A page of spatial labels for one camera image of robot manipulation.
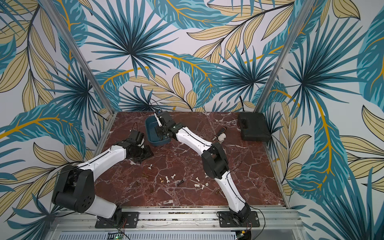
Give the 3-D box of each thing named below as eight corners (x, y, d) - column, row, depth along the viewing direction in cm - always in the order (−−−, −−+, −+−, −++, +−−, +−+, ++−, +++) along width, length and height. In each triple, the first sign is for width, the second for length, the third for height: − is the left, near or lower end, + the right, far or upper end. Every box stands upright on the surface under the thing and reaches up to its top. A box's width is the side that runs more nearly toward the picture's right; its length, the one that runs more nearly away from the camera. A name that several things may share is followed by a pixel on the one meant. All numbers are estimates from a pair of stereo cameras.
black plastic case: (242, 141, 106) (245, 136, 101) (236, 117, 120) (238, 112, 115) (269, 141, 106) (273, 136, 101) (260, 117, 120) (263, 112, 115)
